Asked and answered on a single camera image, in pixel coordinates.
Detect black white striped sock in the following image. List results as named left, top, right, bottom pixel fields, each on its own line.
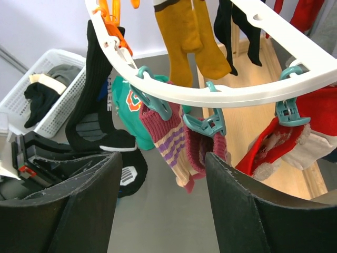
left=213, top=0, right=262, bottom=76

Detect mustard yellow sock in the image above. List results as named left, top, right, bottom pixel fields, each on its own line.
left=153, top=0, right=231, bottom=88

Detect white round sock hanger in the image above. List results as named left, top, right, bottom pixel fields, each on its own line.
left=86, top=1, right=336, bottom=108

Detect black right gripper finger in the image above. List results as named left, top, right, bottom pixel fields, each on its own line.
left=206, top=152, right=336, bottom=252

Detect teal clothes clip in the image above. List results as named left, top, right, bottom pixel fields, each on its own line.
left=129, top=65, right=172, bottom=121
left=275, top=66, right=311, bottom=127
left=183, top=81, right=227, bottom=138

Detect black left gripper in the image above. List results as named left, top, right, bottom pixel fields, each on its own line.
left=1, top=131, right=123, bottom=252

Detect white plastic laundry basket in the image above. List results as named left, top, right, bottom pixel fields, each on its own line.
left=1, top=49, right=86, bottom=138

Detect beige maroon purple striped sock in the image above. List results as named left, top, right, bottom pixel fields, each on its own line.
left=139, top=102, right=194, bottom=193

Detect red christmas sock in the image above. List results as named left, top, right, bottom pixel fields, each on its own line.
left=236, top=85, right=336, bottom=181

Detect black sports sock blue accents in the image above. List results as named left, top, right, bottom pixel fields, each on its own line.
left=65, top=21, right=148, bottom=198

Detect green jacket with orange logo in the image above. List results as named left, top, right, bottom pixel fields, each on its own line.
left=111, top=74, right=192, bottom=151

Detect wooden rack base frame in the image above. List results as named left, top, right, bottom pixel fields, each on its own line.
left=196, top=34, right=332, bottom=201

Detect orange clothes clip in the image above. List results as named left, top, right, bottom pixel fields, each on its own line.
left=93, top=0, right=133, bottom=56

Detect clothes pile in basket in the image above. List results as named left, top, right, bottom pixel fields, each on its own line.
left=24, top=64, right=81, bottom=128

